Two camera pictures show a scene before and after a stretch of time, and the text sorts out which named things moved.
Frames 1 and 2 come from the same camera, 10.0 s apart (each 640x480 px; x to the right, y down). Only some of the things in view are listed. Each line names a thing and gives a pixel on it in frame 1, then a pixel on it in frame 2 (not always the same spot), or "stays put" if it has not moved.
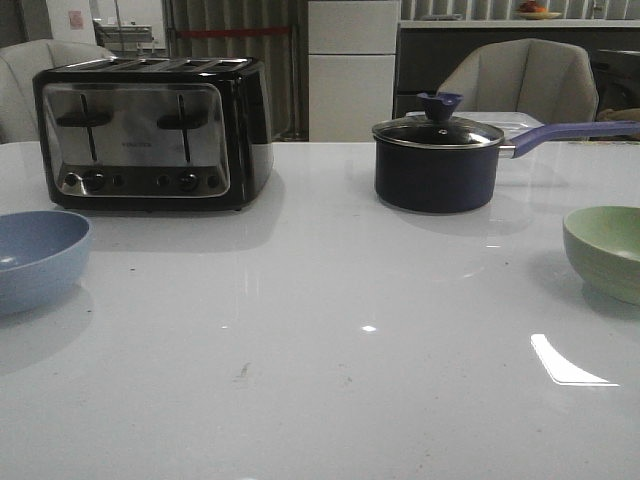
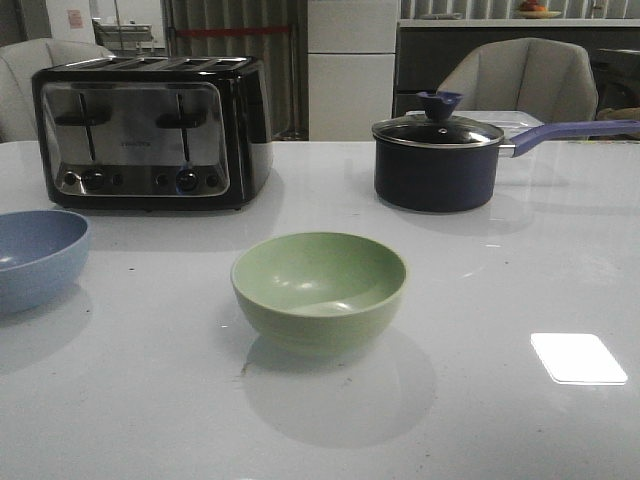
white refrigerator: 352,47 stays put
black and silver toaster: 154,132 stays put
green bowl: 603,245 to 317,293
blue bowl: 43,257 stays put
